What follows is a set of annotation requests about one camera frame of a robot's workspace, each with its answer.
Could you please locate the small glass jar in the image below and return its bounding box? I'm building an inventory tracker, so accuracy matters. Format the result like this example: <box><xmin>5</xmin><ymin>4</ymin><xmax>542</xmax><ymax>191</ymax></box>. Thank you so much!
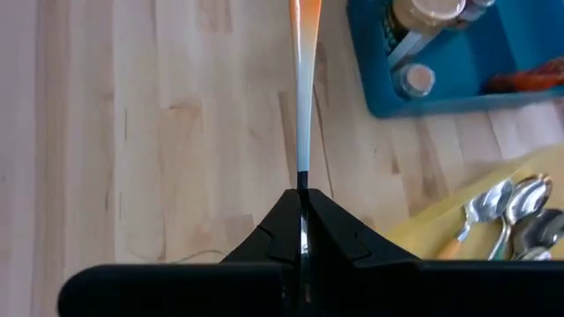
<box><xmin>391</xmin><ymin>63</ymin><xmax>437</xmax><ymax>100</ymax></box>

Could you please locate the orange-handled silver spoon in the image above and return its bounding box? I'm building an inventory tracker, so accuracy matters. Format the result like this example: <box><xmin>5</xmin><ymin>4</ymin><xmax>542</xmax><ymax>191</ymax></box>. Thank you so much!
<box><xmin>435</xmin><ymin>178</ymin><xmax>516</xmax><ymax>262</ymax></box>

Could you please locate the brown sauce sachet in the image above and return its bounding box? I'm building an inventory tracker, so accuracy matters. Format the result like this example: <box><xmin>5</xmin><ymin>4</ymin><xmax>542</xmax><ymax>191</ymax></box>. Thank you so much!
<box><xmin>486</xmin><ymin>56</ymin><xmax>564</xmax><ymax>94</ymax></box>

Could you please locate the blue-handled silver spoon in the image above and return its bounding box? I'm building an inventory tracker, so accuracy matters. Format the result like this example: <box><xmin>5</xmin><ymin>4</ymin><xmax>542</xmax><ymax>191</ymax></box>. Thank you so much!
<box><xmin>510</xmin><ymin>208</ymin><xmax>564</xmax><ymax>261</ymax></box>

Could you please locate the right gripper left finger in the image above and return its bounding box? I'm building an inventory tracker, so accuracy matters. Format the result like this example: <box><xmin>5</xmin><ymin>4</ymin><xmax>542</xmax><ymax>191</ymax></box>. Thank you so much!
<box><xmin>219</xmin><ymin>188</ymin><xmax>304</xmax><ymax>265</ymax></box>

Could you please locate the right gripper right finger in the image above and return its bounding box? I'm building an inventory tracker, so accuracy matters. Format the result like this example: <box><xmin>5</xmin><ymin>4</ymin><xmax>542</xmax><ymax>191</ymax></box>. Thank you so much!
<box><xmin>307</xmin><ymin>188</ymin><xmax>422</xmax><ymax>265</ymax></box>

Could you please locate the teal plastic bin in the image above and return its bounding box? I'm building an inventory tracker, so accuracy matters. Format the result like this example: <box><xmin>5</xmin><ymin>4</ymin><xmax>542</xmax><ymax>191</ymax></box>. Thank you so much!
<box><xmin>346</xmin><ymin>0</ymin><xmax>564</xmax><ymax>119</ymax></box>

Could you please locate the yellow plastic bin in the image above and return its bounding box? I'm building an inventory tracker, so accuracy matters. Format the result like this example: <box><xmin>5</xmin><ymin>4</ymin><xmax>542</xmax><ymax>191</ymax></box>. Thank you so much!
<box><xmin>382</xmin><ymin>143</ymin><xmax>564</xmax><ymax>262</ymax></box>

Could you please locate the coral-handled silver spoon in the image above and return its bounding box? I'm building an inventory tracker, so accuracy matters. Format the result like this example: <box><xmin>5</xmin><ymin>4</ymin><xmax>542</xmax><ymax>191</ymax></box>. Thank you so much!
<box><xmin>288</xmin><ymin>0</ymin><xmax>323</xmax><ymax>305</ymax></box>

